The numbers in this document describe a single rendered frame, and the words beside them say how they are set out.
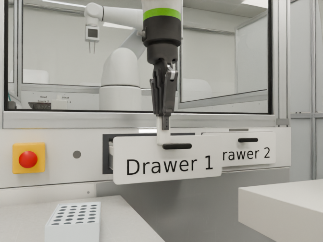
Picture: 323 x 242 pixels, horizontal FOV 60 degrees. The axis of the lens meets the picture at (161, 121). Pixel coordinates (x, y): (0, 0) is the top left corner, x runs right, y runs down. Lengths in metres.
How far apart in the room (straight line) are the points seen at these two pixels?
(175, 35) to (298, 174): 2.16
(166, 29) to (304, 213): 0.45
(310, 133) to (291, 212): 2.05
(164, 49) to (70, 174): 0.41
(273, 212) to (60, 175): 0.53
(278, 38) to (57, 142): 0.84
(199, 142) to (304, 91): 1.94
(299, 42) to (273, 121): 1.69
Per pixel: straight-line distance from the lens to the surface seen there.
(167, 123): 0.66
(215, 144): 0.76
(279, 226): 0.53
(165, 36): 0.66
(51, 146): 0.79
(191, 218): 0.94
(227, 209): 1.00
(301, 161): 2.64
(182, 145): 0.67
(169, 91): 0.63
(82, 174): 0.81
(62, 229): 0.50
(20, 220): 0.67
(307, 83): 2.59
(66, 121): 0.79
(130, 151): 0.66
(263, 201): 0.55
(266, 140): 1.04
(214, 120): 0.94
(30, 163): 0.72
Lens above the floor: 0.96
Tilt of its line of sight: level
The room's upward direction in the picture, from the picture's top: straight up
